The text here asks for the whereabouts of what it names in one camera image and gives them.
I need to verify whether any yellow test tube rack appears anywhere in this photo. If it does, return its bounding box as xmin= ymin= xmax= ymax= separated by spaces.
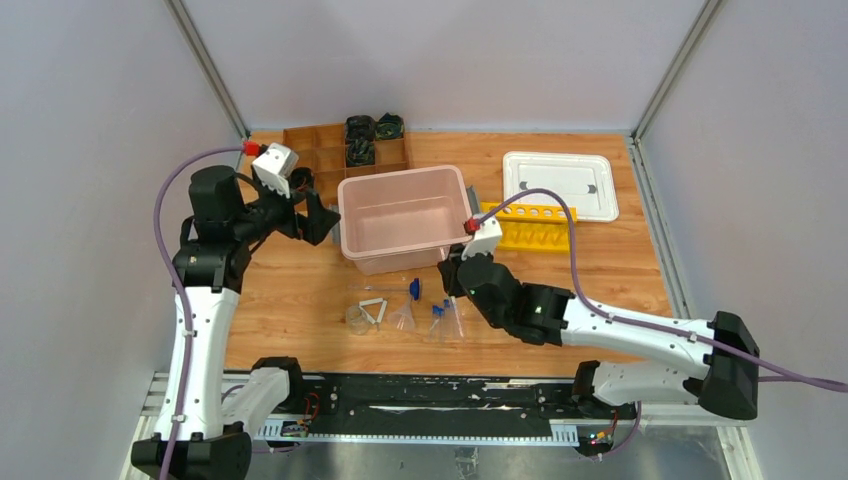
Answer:
xmin=495 ymin=203 xmax=569 ymax=254

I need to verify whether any pink plastic bin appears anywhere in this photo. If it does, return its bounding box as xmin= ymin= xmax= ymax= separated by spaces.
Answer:
xmin=337 ymin=165 xmax=472 ymax=275

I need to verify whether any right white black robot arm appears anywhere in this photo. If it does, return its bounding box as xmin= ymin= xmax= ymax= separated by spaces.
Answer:
xmin=437 ymin=246 xmax=760 ymax=420

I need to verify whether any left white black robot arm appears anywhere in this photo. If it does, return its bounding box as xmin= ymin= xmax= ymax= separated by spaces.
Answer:
xmin=130 ymin=166 xmax=340 ymax=479

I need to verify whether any brown compartment tray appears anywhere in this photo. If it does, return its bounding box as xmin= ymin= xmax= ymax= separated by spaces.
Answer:
xmin=283 ymin=123 xmax=410 ymax=205

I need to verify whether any blue capped glass rod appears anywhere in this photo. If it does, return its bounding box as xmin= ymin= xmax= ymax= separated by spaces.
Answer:
xmin=347 ymin=277 xmax=423 ymax=302

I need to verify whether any clear plastic funnel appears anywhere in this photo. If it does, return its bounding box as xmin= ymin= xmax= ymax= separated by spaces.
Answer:
xmin=387 ymin=296 xmax=416 ymax=332

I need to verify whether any white clay triangle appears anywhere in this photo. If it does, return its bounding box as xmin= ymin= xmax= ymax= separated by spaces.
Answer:
xmin=358 ymin=297 xmax=388 ymax=331

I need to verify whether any small glass beaker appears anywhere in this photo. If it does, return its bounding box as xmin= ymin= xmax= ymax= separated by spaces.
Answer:
xmin=345 ymin=304 xmax=371 ymax=336

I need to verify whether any white plastic lid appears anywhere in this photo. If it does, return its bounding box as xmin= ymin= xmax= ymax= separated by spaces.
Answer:
xmin=502 ymin=151 xmax=619 ymax=223

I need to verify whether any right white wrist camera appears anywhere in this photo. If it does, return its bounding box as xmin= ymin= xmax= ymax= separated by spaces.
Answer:
xmin=461 ymin=215 xmax=503 ymax=260

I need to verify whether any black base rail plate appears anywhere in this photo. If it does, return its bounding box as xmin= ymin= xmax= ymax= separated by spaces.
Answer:
xmin=256 ymin=373 xmax=636 ymax=447

